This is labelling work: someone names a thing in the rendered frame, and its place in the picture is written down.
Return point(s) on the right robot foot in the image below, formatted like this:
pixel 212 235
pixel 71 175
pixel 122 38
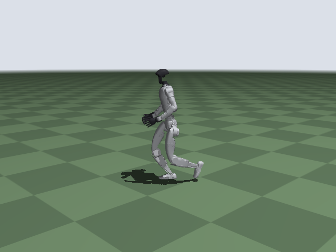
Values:
pixel 167 176

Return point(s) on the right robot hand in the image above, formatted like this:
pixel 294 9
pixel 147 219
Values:
pixel 147 115

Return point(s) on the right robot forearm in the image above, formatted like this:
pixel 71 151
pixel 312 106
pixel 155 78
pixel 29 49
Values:
pixel 157 111

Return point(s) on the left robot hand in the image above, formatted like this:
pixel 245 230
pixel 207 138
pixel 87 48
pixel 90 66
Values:
pixel 151 121

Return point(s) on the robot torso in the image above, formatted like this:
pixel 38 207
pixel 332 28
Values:
pixel 165 105

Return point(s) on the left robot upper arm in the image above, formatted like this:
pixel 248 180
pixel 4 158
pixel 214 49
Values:
pixel 170 96

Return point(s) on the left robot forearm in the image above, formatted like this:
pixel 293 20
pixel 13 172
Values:
pixel 166 114

